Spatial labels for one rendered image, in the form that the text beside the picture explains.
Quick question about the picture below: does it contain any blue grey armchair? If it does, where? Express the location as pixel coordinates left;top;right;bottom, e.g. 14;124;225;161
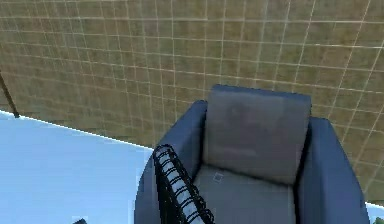
134;83;370;224

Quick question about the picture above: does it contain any thin dark pole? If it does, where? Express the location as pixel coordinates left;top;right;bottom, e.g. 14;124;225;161
0;71;20;119

